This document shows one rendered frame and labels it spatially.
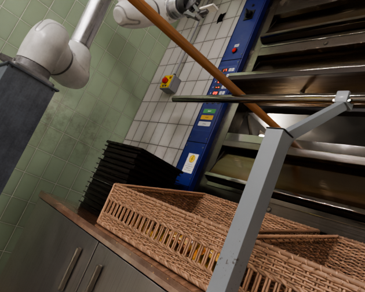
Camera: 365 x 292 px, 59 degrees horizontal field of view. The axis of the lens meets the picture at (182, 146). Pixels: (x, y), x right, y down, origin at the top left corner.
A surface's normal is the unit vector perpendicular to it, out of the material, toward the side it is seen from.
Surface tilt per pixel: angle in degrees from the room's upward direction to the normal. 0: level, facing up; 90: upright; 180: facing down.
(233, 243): 90
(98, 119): 90
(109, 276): 90
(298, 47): 90
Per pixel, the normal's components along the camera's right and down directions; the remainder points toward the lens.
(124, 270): -0.66, -0.42
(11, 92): 0.66, 0.12
